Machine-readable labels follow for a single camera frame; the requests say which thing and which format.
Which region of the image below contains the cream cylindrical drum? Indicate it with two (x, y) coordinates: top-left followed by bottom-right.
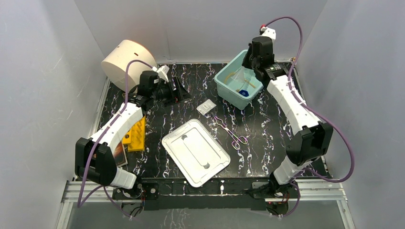
(101, 40), (157, 91)

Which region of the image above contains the teal plastic bin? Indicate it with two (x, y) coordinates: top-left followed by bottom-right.
(214, 50), (264, 110)

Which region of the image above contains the white paper packet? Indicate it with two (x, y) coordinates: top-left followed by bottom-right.
(197, 99), (216, 115)

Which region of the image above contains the yellow test tube rack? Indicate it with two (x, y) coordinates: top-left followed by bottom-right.
(122, 116), (146, 152)

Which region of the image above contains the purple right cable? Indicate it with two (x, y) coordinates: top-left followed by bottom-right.
(265, 16), (356, 183)

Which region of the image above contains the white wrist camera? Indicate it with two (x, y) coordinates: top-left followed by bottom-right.
(152, 65), (169, 83)
(259, 26), (277, 40)

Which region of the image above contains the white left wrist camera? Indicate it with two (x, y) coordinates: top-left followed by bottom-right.
(152, 65), (169, 83)

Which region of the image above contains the dark book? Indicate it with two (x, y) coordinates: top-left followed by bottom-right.
(113, 142), (128, 167)

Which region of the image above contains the wooden test tube clamp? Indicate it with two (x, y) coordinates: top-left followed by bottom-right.
(245, 79), (256, 88)

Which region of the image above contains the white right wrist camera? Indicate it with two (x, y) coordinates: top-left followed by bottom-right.
(259, 26), (277, 40)

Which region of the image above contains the clear cylinder blue base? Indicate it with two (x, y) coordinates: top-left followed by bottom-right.
(238, 90), (249, 97)

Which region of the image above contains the white bin lid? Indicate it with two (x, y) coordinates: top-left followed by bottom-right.
(161, 119), (231, 187)

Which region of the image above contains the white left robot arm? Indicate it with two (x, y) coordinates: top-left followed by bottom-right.
(75, 70), (191, 198)

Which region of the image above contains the tan rubber tube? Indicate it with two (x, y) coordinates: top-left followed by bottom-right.
(224, 73), (256, 88)

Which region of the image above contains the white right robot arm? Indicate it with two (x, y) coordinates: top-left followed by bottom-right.
(242, 36), (333, 198)

